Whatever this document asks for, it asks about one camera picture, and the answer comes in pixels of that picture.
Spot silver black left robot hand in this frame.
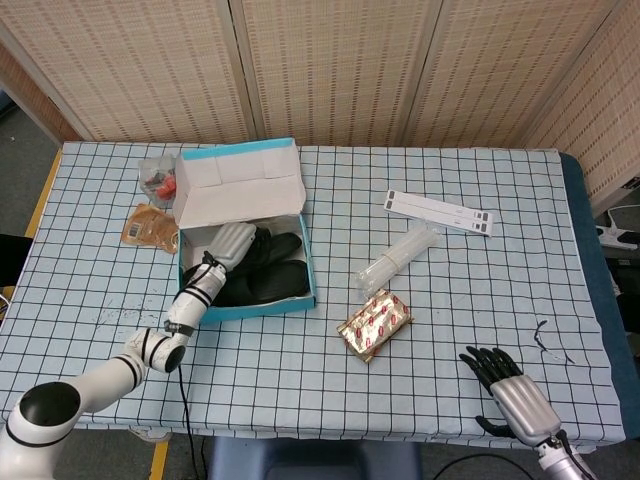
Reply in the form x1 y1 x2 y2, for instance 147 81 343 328
202 222 259 274

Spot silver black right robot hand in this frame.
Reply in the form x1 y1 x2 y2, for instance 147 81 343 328
458 344 564 446

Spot blue cardboard shoe box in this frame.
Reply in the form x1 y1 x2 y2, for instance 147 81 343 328
172 138 317 325

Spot black object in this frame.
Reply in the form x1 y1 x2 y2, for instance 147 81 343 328
0 232 34 289

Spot black thread piece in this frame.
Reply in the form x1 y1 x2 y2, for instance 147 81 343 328
532 319 576 365

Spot brown foil pouch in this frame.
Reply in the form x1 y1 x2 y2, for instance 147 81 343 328
122 202 181 255

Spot clear bag red items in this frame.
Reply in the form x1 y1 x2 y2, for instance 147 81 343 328
138 154 179 206

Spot checked light blue tablecloth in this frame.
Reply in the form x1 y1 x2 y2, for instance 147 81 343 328
0 141 626 444

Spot bundle of clear sticks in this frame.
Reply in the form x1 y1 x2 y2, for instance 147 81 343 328
353 223 441 296

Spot gold foil pack red print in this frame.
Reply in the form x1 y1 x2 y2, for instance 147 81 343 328
335 288 416 365

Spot white chair base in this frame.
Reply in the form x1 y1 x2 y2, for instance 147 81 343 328
594 207 640 249

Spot white sneaker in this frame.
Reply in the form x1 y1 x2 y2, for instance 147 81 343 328
130 427 174 444

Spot white flat strip package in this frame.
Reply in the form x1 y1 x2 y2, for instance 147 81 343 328
383 188 495 237

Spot dark blue padded table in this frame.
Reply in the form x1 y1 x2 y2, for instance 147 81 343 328
558 151 634 351

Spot bamboo folding screen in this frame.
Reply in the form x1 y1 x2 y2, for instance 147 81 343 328
0 0 640 216

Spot blue chair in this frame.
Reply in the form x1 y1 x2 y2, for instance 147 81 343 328
207 437 421 480

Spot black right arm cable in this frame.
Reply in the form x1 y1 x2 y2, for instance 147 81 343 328
432 429 596 480

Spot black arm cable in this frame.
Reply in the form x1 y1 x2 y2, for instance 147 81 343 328
177 364 211 480
432 429 596 480

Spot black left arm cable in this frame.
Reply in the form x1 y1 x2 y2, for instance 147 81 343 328
177 364 211 480

